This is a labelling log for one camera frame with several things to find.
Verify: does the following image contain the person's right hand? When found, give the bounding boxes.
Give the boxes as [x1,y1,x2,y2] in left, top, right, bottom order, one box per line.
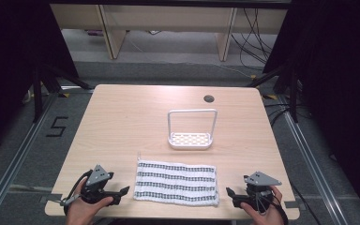
[239,185,285,225]

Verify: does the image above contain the white towel rack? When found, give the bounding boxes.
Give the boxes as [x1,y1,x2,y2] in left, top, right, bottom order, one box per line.
[167,108,218,151]

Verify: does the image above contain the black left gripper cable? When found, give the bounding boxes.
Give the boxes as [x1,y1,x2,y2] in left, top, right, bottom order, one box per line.
[59,169,94,217]

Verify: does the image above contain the white green striped towel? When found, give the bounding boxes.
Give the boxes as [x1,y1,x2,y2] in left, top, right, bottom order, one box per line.
[133,152,220,207]

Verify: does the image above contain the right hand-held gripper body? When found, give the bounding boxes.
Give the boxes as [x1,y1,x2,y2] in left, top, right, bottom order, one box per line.
[237,171,283,214]

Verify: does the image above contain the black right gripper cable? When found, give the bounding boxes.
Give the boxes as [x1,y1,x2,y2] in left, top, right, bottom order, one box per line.
[255,190,290,225]

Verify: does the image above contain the light wooden desk frame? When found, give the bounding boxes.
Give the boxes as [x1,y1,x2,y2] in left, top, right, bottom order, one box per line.
[50,3,289,62]

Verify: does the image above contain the aluminium floor rail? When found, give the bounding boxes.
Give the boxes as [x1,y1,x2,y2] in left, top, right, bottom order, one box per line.
[279,95,352,225]
[0,92,60,225]

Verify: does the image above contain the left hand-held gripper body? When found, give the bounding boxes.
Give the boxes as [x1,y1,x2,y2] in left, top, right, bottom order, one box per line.
[80,164,122,205]

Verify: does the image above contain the black floor cables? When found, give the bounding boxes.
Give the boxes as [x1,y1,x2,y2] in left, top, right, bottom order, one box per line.
[263,102,312,127]

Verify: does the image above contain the white floor cable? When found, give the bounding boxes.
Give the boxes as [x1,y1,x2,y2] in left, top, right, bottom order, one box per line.
[212,62,255,80]

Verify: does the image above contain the person's left hand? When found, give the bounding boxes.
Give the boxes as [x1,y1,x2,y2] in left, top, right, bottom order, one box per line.
[65,178,114,225]

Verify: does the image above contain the black hanging cables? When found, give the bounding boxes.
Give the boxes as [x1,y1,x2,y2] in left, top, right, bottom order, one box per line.
[230,7,278,69]

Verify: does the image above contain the dark curtain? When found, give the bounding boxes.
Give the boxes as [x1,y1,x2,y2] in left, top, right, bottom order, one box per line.
[262,0,360,219]
[0,0,80,158]

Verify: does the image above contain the black metal stand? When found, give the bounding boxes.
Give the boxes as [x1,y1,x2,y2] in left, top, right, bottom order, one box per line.
[32,62,94,124]
[246,62,300,124]

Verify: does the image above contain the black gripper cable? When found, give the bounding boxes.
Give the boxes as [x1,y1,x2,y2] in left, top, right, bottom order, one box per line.
[59,169,94,217]
[255,190,290,225]

